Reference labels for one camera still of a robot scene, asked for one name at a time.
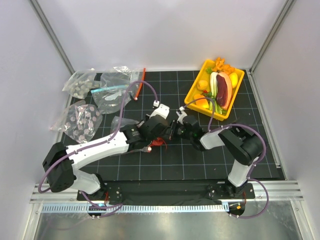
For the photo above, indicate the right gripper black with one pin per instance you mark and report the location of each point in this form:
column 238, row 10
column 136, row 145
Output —
column 172, row 129

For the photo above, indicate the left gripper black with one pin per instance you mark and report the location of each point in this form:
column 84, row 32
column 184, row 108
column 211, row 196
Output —
column 146, row 119

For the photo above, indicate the red toy lobster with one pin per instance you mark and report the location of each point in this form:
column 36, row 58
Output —
column 158, row 142

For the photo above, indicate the clear bag orange zipper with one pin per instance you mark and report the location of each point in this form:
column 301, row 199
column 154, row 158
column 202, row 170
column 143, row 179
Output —
column 141, row 82
column 130, row 129

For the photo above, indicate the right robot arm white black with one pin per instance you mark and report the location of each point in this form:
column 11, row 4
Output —
column 244, row 143

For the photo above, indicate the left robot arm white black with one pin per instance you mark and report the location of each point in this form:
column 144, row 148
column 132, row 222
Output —
column 63, row 164

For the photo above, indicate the clear bag blue zipper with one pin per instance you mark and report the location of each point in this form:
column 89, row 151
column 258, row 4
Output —
column 114, row 88

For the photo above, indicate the bag of pink discs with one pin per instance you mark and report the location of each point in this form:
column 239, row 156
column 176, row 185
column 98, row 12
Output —
column 79, row 121

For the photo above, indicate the bag of white pieces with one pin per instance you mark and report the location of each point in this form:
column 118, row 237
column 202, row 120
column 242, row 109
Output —
column 81, row 83

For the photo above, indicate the black grid mat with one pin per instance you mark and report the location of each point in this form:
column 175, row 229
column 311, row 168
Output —
column 177, row 159

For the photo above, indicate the yellow plastic tray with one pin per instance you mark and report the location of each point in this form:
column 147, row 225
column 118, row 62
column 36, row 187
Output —
column 204, row 74

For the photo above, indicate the toy meat slab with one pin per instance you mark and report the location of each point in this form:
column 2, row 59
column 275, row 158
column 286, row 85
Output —
column 224, row 90

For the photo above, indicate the toy green onion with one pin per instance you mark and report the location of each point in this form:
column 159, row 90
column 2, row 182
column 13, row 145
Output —
column 214, row 90

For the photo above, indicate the yellow toy lemon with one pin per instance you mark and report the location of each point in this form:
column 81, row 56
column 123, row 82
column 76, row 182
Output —
column 234, row 79

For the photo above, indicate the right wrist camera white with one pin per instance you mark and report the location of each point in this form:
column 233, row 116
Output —
column 181, row 114

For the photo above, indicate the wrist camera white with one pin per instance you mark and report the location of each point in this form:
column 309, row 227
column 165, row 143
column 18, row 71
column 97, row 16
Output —
column 181, row 114
column 160, row 110

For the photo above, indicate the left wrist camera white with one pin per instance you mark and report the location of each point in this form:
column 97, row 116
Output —
column 160, row 110

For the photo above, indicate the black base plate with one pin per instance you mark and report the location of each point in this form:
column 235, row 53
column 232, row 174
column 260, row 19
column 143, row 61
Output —
column 171, row 192

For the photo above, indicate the slotted cable duct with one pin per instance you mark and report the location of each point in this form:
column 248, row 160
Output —
column 88, row 208

